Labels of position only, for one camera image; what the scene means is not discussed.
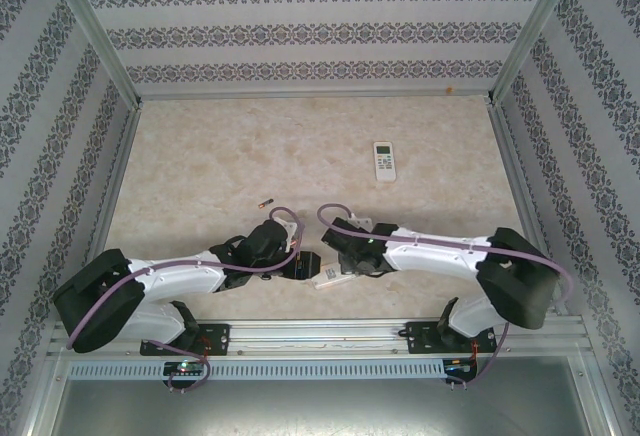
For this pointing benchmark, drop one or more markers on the white remote with display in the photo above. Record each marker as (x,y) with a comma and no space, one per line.
(384,162)

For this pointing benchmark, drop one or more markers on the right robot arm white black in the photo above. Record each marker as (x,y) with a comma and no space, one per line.
(435,256)

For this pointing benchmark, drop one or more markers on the aluminium frame post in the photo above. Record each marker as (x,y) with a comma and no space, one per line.
(534,31)
(97,31)

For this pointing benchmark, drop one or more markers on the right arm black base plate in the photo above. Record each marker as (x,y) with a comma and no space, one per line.
(422,338)

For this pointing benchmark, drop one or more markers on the white remote with back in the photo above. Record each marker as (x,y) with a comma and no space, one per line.
(330,276)

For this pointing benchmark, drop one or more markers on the thin aluminium wall rail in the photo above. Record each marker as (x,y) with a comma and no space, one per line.
(315,98)

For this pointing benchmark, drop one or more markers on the black orange AAA battery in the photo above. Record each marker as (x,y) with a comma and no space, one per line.
(265,203)

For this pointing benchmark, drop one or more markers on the long aluminium mounting rail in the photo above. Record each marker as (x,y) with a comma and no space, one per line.
(320,336)

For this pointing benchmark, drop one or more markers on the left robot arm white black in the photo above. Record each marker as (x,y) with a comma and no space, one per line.
(175,271)

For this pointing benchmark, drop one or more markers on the grey metal sheet panel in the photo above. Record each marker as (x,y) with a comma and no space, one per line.
(320,411)

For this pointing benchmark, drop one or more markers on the aluminium side rail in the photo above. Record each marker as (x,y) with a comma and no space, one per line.
(106,208)
(529,206)

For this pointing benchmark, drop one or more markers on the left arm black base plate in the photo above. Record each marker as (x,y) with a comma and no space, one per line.
(215,338)

